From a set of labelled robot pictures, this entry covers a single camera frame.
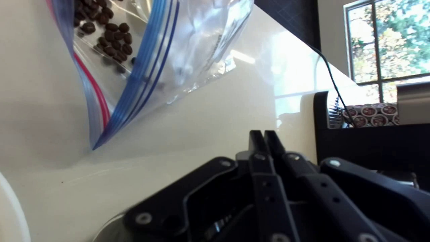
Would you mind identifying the patterned pod box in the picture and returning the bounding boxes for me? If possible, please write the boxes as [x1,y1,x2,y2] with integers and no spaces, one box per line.
[341,103,400,130]

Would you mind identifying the black power cable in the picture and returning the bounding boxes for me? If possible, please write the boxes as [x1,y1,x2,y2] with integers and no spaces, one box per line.
[313,44,356,128]

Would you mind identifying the clear zip plastic bag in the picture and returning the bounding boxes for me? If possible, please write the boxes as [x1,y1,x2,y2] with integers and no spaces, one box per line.
[44,0,257,152]

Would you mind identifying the black coffee machine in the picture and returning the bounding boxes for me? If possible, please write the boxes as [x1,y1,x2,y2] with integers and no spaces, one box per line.
[312,85,430,193]

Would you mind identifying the window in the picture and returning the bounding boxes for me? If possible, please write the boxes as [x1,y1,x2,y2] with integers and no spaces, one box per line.
[343,0,430,105]

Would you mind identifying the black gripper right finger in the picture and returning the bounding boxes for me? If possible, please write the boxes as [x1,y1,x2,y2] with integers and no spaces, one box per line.
[263,130,430,242]

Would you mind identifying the white plate with strainer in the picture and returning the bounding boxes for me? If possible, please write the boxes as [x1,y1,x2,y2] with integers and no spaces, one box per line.
[0,173,32,242]

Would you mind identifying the dark upper cabinet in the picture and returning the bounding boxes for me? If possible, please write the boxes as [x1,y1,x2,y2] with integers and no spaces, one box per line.
[254,0,322,52]

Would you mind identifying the coffee beans inside bag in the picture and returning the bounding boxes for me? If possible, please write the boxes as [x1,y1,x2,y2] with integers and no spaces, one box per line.
[72,0,137,65]

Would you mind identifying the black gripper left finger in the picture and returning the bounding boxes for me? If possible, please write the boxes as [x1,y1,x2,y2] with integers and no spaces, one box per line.
[124,130,301,242]

